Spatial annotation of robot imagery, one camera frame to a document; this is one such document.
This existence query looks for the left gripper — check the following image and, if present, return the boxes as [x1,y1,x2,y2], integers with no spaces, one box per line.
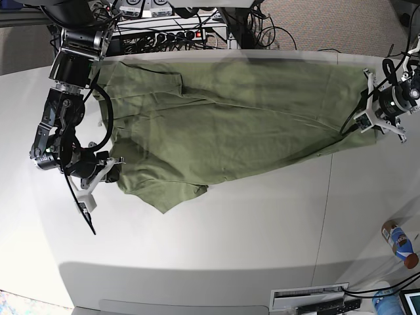
[356,68,419,142]

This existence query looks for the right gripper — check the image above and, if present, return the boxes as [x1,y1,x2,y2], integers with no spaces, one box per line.
[65,151,125,212]

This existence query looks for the green T-shirt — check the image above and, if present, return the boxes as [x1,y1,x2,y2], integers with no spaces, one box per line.
[98,60,377,213]

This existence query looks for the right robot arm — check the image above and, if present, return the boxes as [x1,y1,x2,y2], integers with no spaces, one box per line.
[30,1,121,216]

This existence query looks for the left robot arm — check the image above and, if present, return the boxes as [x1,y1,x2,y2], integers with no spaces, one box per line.
[353,45,419,143]

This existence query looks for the brown bottle blue label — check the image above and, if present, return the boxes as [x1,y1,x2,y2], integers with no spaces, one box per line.
[381,220,419,270]

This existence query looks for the laptop screen corner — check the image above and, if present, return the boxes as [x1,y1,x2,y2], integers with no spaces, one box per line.
[400,289,420,315]

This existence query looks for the blue water bottle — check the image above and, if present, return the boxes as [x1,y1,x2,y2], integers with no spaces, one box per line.
[372,289,404,315]

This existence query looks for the white tray with black device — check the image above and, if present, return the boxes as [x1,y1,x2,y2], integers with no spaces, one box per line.
[269,282,349,314]

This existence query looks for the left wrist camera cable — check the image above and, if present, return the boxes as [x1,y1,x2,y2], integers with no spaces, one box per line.
[337,57,414,138]

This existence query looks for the white power strip red switch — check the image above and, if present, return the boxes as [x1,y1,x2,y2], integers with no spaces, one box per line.
[155,30,207,43]

